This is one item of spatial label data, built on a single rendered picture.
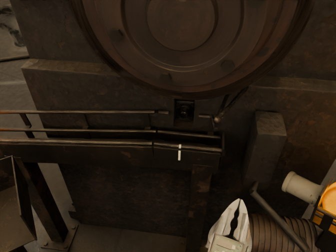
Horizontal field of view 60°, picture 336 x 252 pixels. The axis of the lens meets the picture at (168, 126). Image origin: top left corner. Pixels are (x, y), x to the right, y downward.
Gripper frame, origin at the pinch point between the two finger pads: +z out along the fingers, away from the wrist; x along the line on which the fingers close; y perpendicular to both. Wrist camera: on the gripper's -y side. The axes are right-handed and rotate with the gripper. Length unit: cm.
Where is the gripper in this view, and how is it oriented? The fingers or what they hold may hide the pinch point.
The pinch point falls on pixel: (238, 205)
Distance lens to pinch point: 68.8
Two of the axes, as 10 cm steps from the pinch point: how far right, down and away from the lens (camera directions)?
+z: 3.5, -8.3, 4.3
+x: -9.3, -2.5, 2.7
